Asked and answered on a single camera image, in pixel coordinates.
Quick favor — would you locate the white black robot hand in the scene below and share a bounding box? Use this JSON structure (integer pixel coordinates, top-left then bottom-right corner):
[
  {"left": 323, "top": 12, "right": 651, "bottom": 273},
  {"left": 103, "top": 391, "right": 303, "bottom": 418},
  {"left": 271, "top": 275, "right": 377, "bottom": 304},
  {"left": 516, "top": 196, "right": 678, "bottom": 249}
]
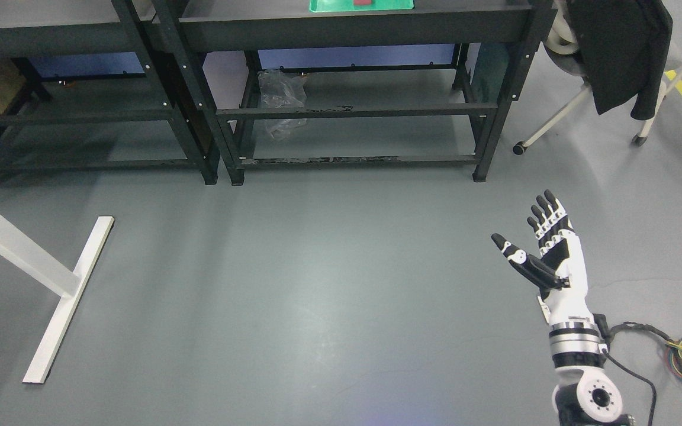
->
[{"left": 491, "top": 191, "right": 594, "bottom": 325}]

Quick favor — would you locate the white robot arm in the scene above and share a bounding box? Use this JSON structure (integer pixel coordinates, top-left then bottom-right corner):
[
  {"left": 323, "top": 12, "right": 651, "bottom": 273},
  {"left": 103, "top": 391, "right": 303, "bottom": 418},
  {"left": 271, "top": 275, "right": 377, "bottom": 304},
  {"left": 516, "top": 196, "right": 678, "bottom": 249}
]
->
[{"left": 549, "top": 314, "right": 636, "bottom": 425}]

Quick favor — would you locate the black metal shelf right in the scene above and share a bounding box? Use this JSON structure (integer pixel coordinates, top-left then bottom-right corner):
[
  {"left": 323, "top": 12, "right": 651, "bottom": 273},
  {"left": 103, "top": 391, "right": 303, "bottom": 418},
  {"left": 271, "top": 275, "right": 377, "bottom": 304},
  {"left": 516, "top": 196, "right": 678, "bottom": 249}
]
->
[{"left": 156, "top": 1, "right": 558, "bottom": 186}]

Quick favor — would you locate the black metal shelf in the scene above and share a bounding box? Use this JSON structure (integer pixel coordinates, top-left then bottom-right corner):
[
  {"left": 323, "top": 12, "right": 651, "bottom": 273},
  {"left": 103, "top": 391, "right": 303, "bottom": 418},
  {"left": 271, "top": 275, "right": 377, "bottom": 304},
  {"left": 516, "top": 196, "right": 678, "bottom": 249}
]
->
[
  {"left": 0, "top": 1, "right": 218, "bottom": 185},
  {"left": 156, "top": 1, "right": 558, "bottom": 186}
]

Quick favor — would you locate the green tray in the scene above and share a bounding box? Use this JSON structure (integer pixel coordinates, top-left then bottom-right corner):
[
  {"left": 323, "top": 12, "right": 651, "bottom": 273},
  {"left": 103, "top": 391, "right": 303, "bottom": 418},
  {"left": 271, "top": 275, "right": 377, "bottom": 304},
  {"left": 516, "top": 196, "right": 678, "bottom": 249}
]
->
[{"left": 308, "top": 0, "right": 415, "bottom": 13}]

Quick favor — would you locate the black metal shelf left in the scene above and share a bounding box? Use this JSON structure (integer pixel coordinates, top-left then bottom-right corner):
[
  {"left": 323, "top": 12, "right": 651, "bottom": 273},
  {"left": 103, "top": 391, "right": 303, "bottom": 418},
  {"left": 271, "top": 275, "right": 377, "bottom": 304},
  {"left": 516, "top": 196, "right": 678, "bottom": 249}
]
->
[{"left": 0, "top": 1, "right": 218, "bottom": 185}]

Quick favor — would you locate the chair with black jacket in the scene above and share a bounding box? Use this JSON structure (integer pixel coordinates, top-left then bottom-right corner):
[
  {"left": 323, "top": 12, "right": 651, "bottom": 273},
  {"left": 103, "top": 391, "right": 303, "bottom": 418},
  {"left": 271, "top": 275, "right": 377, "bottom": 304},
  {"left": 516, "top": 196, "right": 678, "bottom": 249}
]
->
[{"left": 513, "top": 1, "right": 682, "bottom": 156}]

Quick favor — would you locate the clear plastic bag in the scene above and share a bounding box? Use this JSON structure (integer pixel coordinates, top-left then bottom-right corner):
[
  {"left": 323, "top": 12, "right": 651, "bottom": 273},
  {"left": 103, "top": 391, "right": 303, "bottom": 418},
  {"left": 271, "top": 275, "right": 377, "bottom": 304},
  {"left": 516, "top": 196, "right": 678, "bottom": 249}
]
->
[{"left": 258, "top": 69, "right": 307, "bottom": 141}]

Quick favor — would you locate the white desk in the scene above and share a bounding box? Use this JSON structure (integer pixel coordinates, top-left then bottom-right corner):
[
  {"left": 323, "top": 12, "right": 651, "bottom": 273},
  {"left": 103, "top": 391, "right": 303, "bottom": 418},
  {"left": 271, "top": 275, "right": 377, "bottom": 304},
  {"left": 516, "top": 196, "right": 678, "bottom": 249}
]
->
[{"left": 0, "top": 214, "right": 115, "bottom": 385}]

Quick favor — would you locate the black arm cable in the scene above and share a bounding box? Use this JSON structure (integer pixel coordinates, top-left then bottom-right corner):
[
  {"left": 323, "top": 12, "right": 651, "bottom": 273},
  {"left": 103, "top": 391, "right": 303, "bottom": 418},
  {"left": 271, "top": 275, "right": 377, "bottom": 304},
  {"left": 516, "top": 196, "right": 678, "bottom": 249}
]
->
[{"left": 601, "top": 321, "right": 673, "bottom": 426}]

